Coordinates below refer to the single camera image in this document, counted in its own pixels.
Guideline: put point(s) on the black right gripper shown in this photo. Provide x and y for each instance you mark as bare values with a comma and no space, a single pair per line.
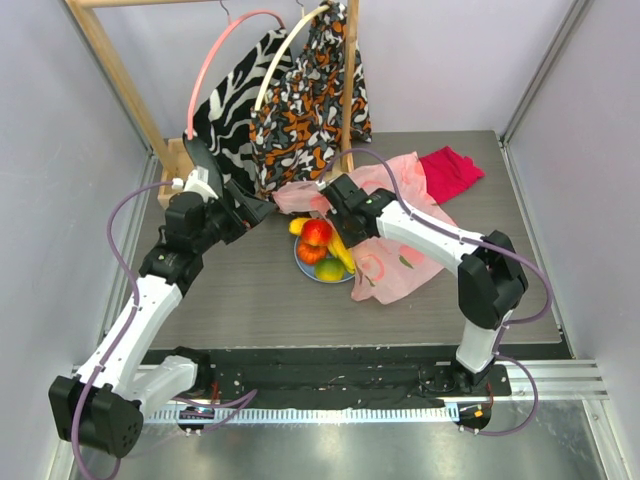
333,195

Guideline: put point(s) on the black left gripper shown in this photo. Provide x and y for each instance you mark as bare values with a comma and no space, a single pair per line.
249,213

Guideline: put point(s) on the red apple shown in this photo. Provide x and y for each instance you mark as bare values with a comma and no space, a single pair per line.
316,232

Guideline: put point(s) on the pink peach plastic bag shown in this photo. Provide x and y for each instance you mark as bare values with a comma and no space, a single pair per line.
386,270

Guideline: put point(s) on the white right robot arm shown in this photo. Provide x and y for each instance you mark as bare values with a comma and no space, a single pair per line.
490,284

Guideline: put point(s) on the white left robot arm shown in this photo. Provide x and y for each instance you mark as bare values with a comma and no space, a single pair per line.
104,404

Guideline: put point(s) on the yellow banana bunch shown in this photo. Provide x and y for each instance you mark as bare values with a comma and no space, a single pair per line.
338,250

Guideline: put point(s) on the yellow mango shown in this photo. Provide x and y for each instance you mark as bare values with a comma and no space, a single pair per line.
297,224

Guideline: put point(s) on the green orange citrus fruit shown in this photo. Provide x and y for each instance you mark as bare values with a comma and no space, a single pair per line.
329,270

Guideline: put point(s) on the light blue plate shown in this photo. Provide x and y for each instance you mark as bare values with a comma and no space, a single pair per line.
308,270

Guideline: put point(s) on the wooden clothes rack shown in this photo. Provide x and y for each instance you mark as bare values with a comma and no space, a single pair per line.
173,155

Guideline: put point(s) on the zebra pattern cloth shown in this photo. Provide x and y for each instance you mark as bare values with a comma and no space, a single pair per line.
220,148

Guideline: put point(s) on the orange camouflage cloth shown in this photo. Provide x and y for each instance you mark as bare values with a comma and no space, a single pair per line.
296,126

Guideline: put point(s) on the red folded cloth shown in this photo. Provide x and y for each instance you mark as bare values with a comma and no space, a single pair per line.
449,174

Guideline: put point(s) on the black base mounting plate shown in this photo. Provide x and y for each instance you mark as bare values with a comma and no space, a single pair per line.
340,378

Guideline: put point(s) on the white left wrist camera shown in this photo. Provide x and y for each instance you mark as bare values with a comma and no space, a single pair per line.
197,181

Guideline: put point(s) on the aluminium frame rail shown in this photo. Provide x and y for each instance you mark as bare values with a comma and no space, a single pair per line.
565,381

